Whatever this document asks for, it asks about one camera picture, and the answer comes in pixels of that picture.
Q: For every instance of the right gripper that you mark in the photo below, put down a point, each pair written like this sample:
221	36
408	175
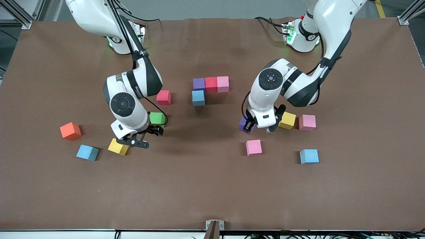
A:
153	128

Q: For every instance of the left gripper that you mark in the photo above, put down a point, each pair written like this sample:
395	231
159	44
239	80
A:
248	125

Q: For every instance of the purple foam cube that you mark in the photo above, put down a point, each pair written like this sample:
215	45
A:
199	84
241	127

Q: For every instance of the green foam cube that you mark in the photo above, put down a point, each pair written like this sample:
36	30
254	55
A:
156	118

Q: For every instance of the pink foam cube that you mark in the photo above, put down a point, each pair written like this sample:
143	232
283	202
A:
307	122
223	84
253	147

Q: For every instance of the blue foam cube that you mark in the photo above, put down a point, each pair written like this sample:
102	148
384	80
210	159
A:
309	156
87	152
198	98

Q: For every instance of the red foam cube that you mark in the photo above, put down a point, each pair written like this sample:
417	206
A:
163	97
211	85

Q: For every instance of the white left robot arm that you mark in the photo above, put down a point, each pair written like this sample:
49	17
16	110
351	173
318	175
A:
270	79

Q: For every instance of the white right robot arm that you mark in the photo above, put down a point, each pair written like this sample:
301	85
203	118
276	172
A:
123	104

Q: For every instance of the yellow foam cube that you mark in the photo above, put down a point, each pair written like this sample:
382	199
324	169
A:
116	149
288	121

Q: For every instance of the brown table mat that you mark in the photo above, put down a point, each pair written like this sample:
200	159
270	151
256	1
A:
212	192

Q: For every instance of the orange foam cube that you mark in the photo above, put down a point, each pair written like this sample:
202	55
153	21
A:
70	131

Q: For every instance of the brown pointed bar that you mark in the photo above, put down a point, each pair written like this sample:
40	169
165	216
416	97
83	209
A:
212	232

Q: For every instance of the grey metal bracket plate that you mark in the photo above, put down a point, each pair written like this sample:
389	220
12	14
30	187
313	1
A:
221	225

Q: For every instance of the silver aluminium frame post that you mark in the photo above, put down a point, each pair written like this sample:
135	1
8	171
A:
26	24
402	20

